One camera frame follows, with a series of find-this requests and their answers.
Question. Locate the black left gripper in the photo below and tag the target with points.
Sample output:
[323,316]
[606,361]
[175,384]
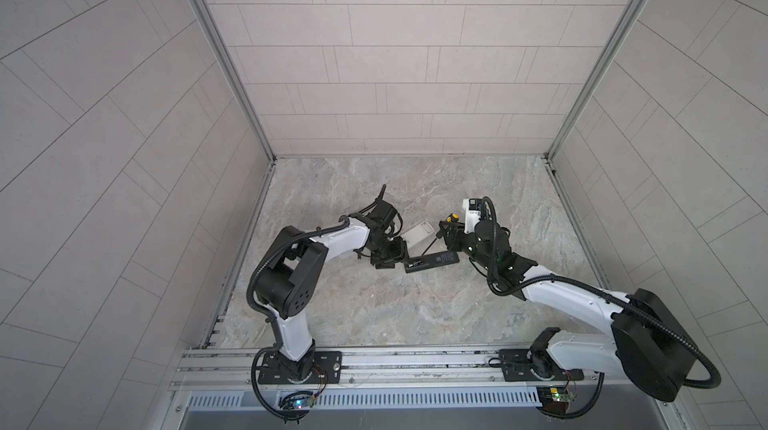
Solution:
[398,254]

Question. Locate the black remote control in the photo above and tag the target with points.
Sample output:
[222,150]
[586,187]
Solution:
[429,261]

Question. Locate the white remote control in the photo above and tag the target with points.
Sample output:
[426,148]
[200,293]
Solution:
[422,231]

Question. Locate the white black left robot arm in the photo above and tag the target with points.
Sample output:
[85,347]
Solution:
[284,281]

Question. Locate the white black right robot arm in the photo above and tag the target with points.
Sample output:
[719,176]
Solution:
[636,336]

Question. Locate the right circuit board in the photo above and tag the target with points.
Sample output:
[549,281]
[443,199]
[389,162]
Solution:
[556,400]

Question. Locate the circuit board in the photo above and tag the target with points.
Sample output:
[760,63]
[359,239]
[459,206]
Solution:
[298,401]
[556,400]

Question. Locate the left circuit board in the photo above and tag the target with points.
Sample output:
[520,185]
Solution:
[298,401]

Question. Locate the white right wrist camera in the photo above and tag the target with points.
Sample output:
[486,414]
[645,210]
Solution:
[473,213]

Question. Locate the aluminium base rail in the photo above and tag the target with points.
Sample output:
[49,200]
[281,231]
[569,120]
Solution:
[422,387]

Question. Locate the aluminium corner post right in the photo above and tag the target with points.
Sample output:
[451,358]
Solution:
[624,25]

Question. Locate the aluminium corner post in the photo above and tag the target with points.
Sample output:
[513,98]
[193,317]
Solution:
[624,25]
[215,40]

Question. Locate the aluminium corner post left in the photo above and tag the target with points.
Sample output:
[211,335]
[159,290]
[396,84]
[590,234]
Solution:
[215,40]

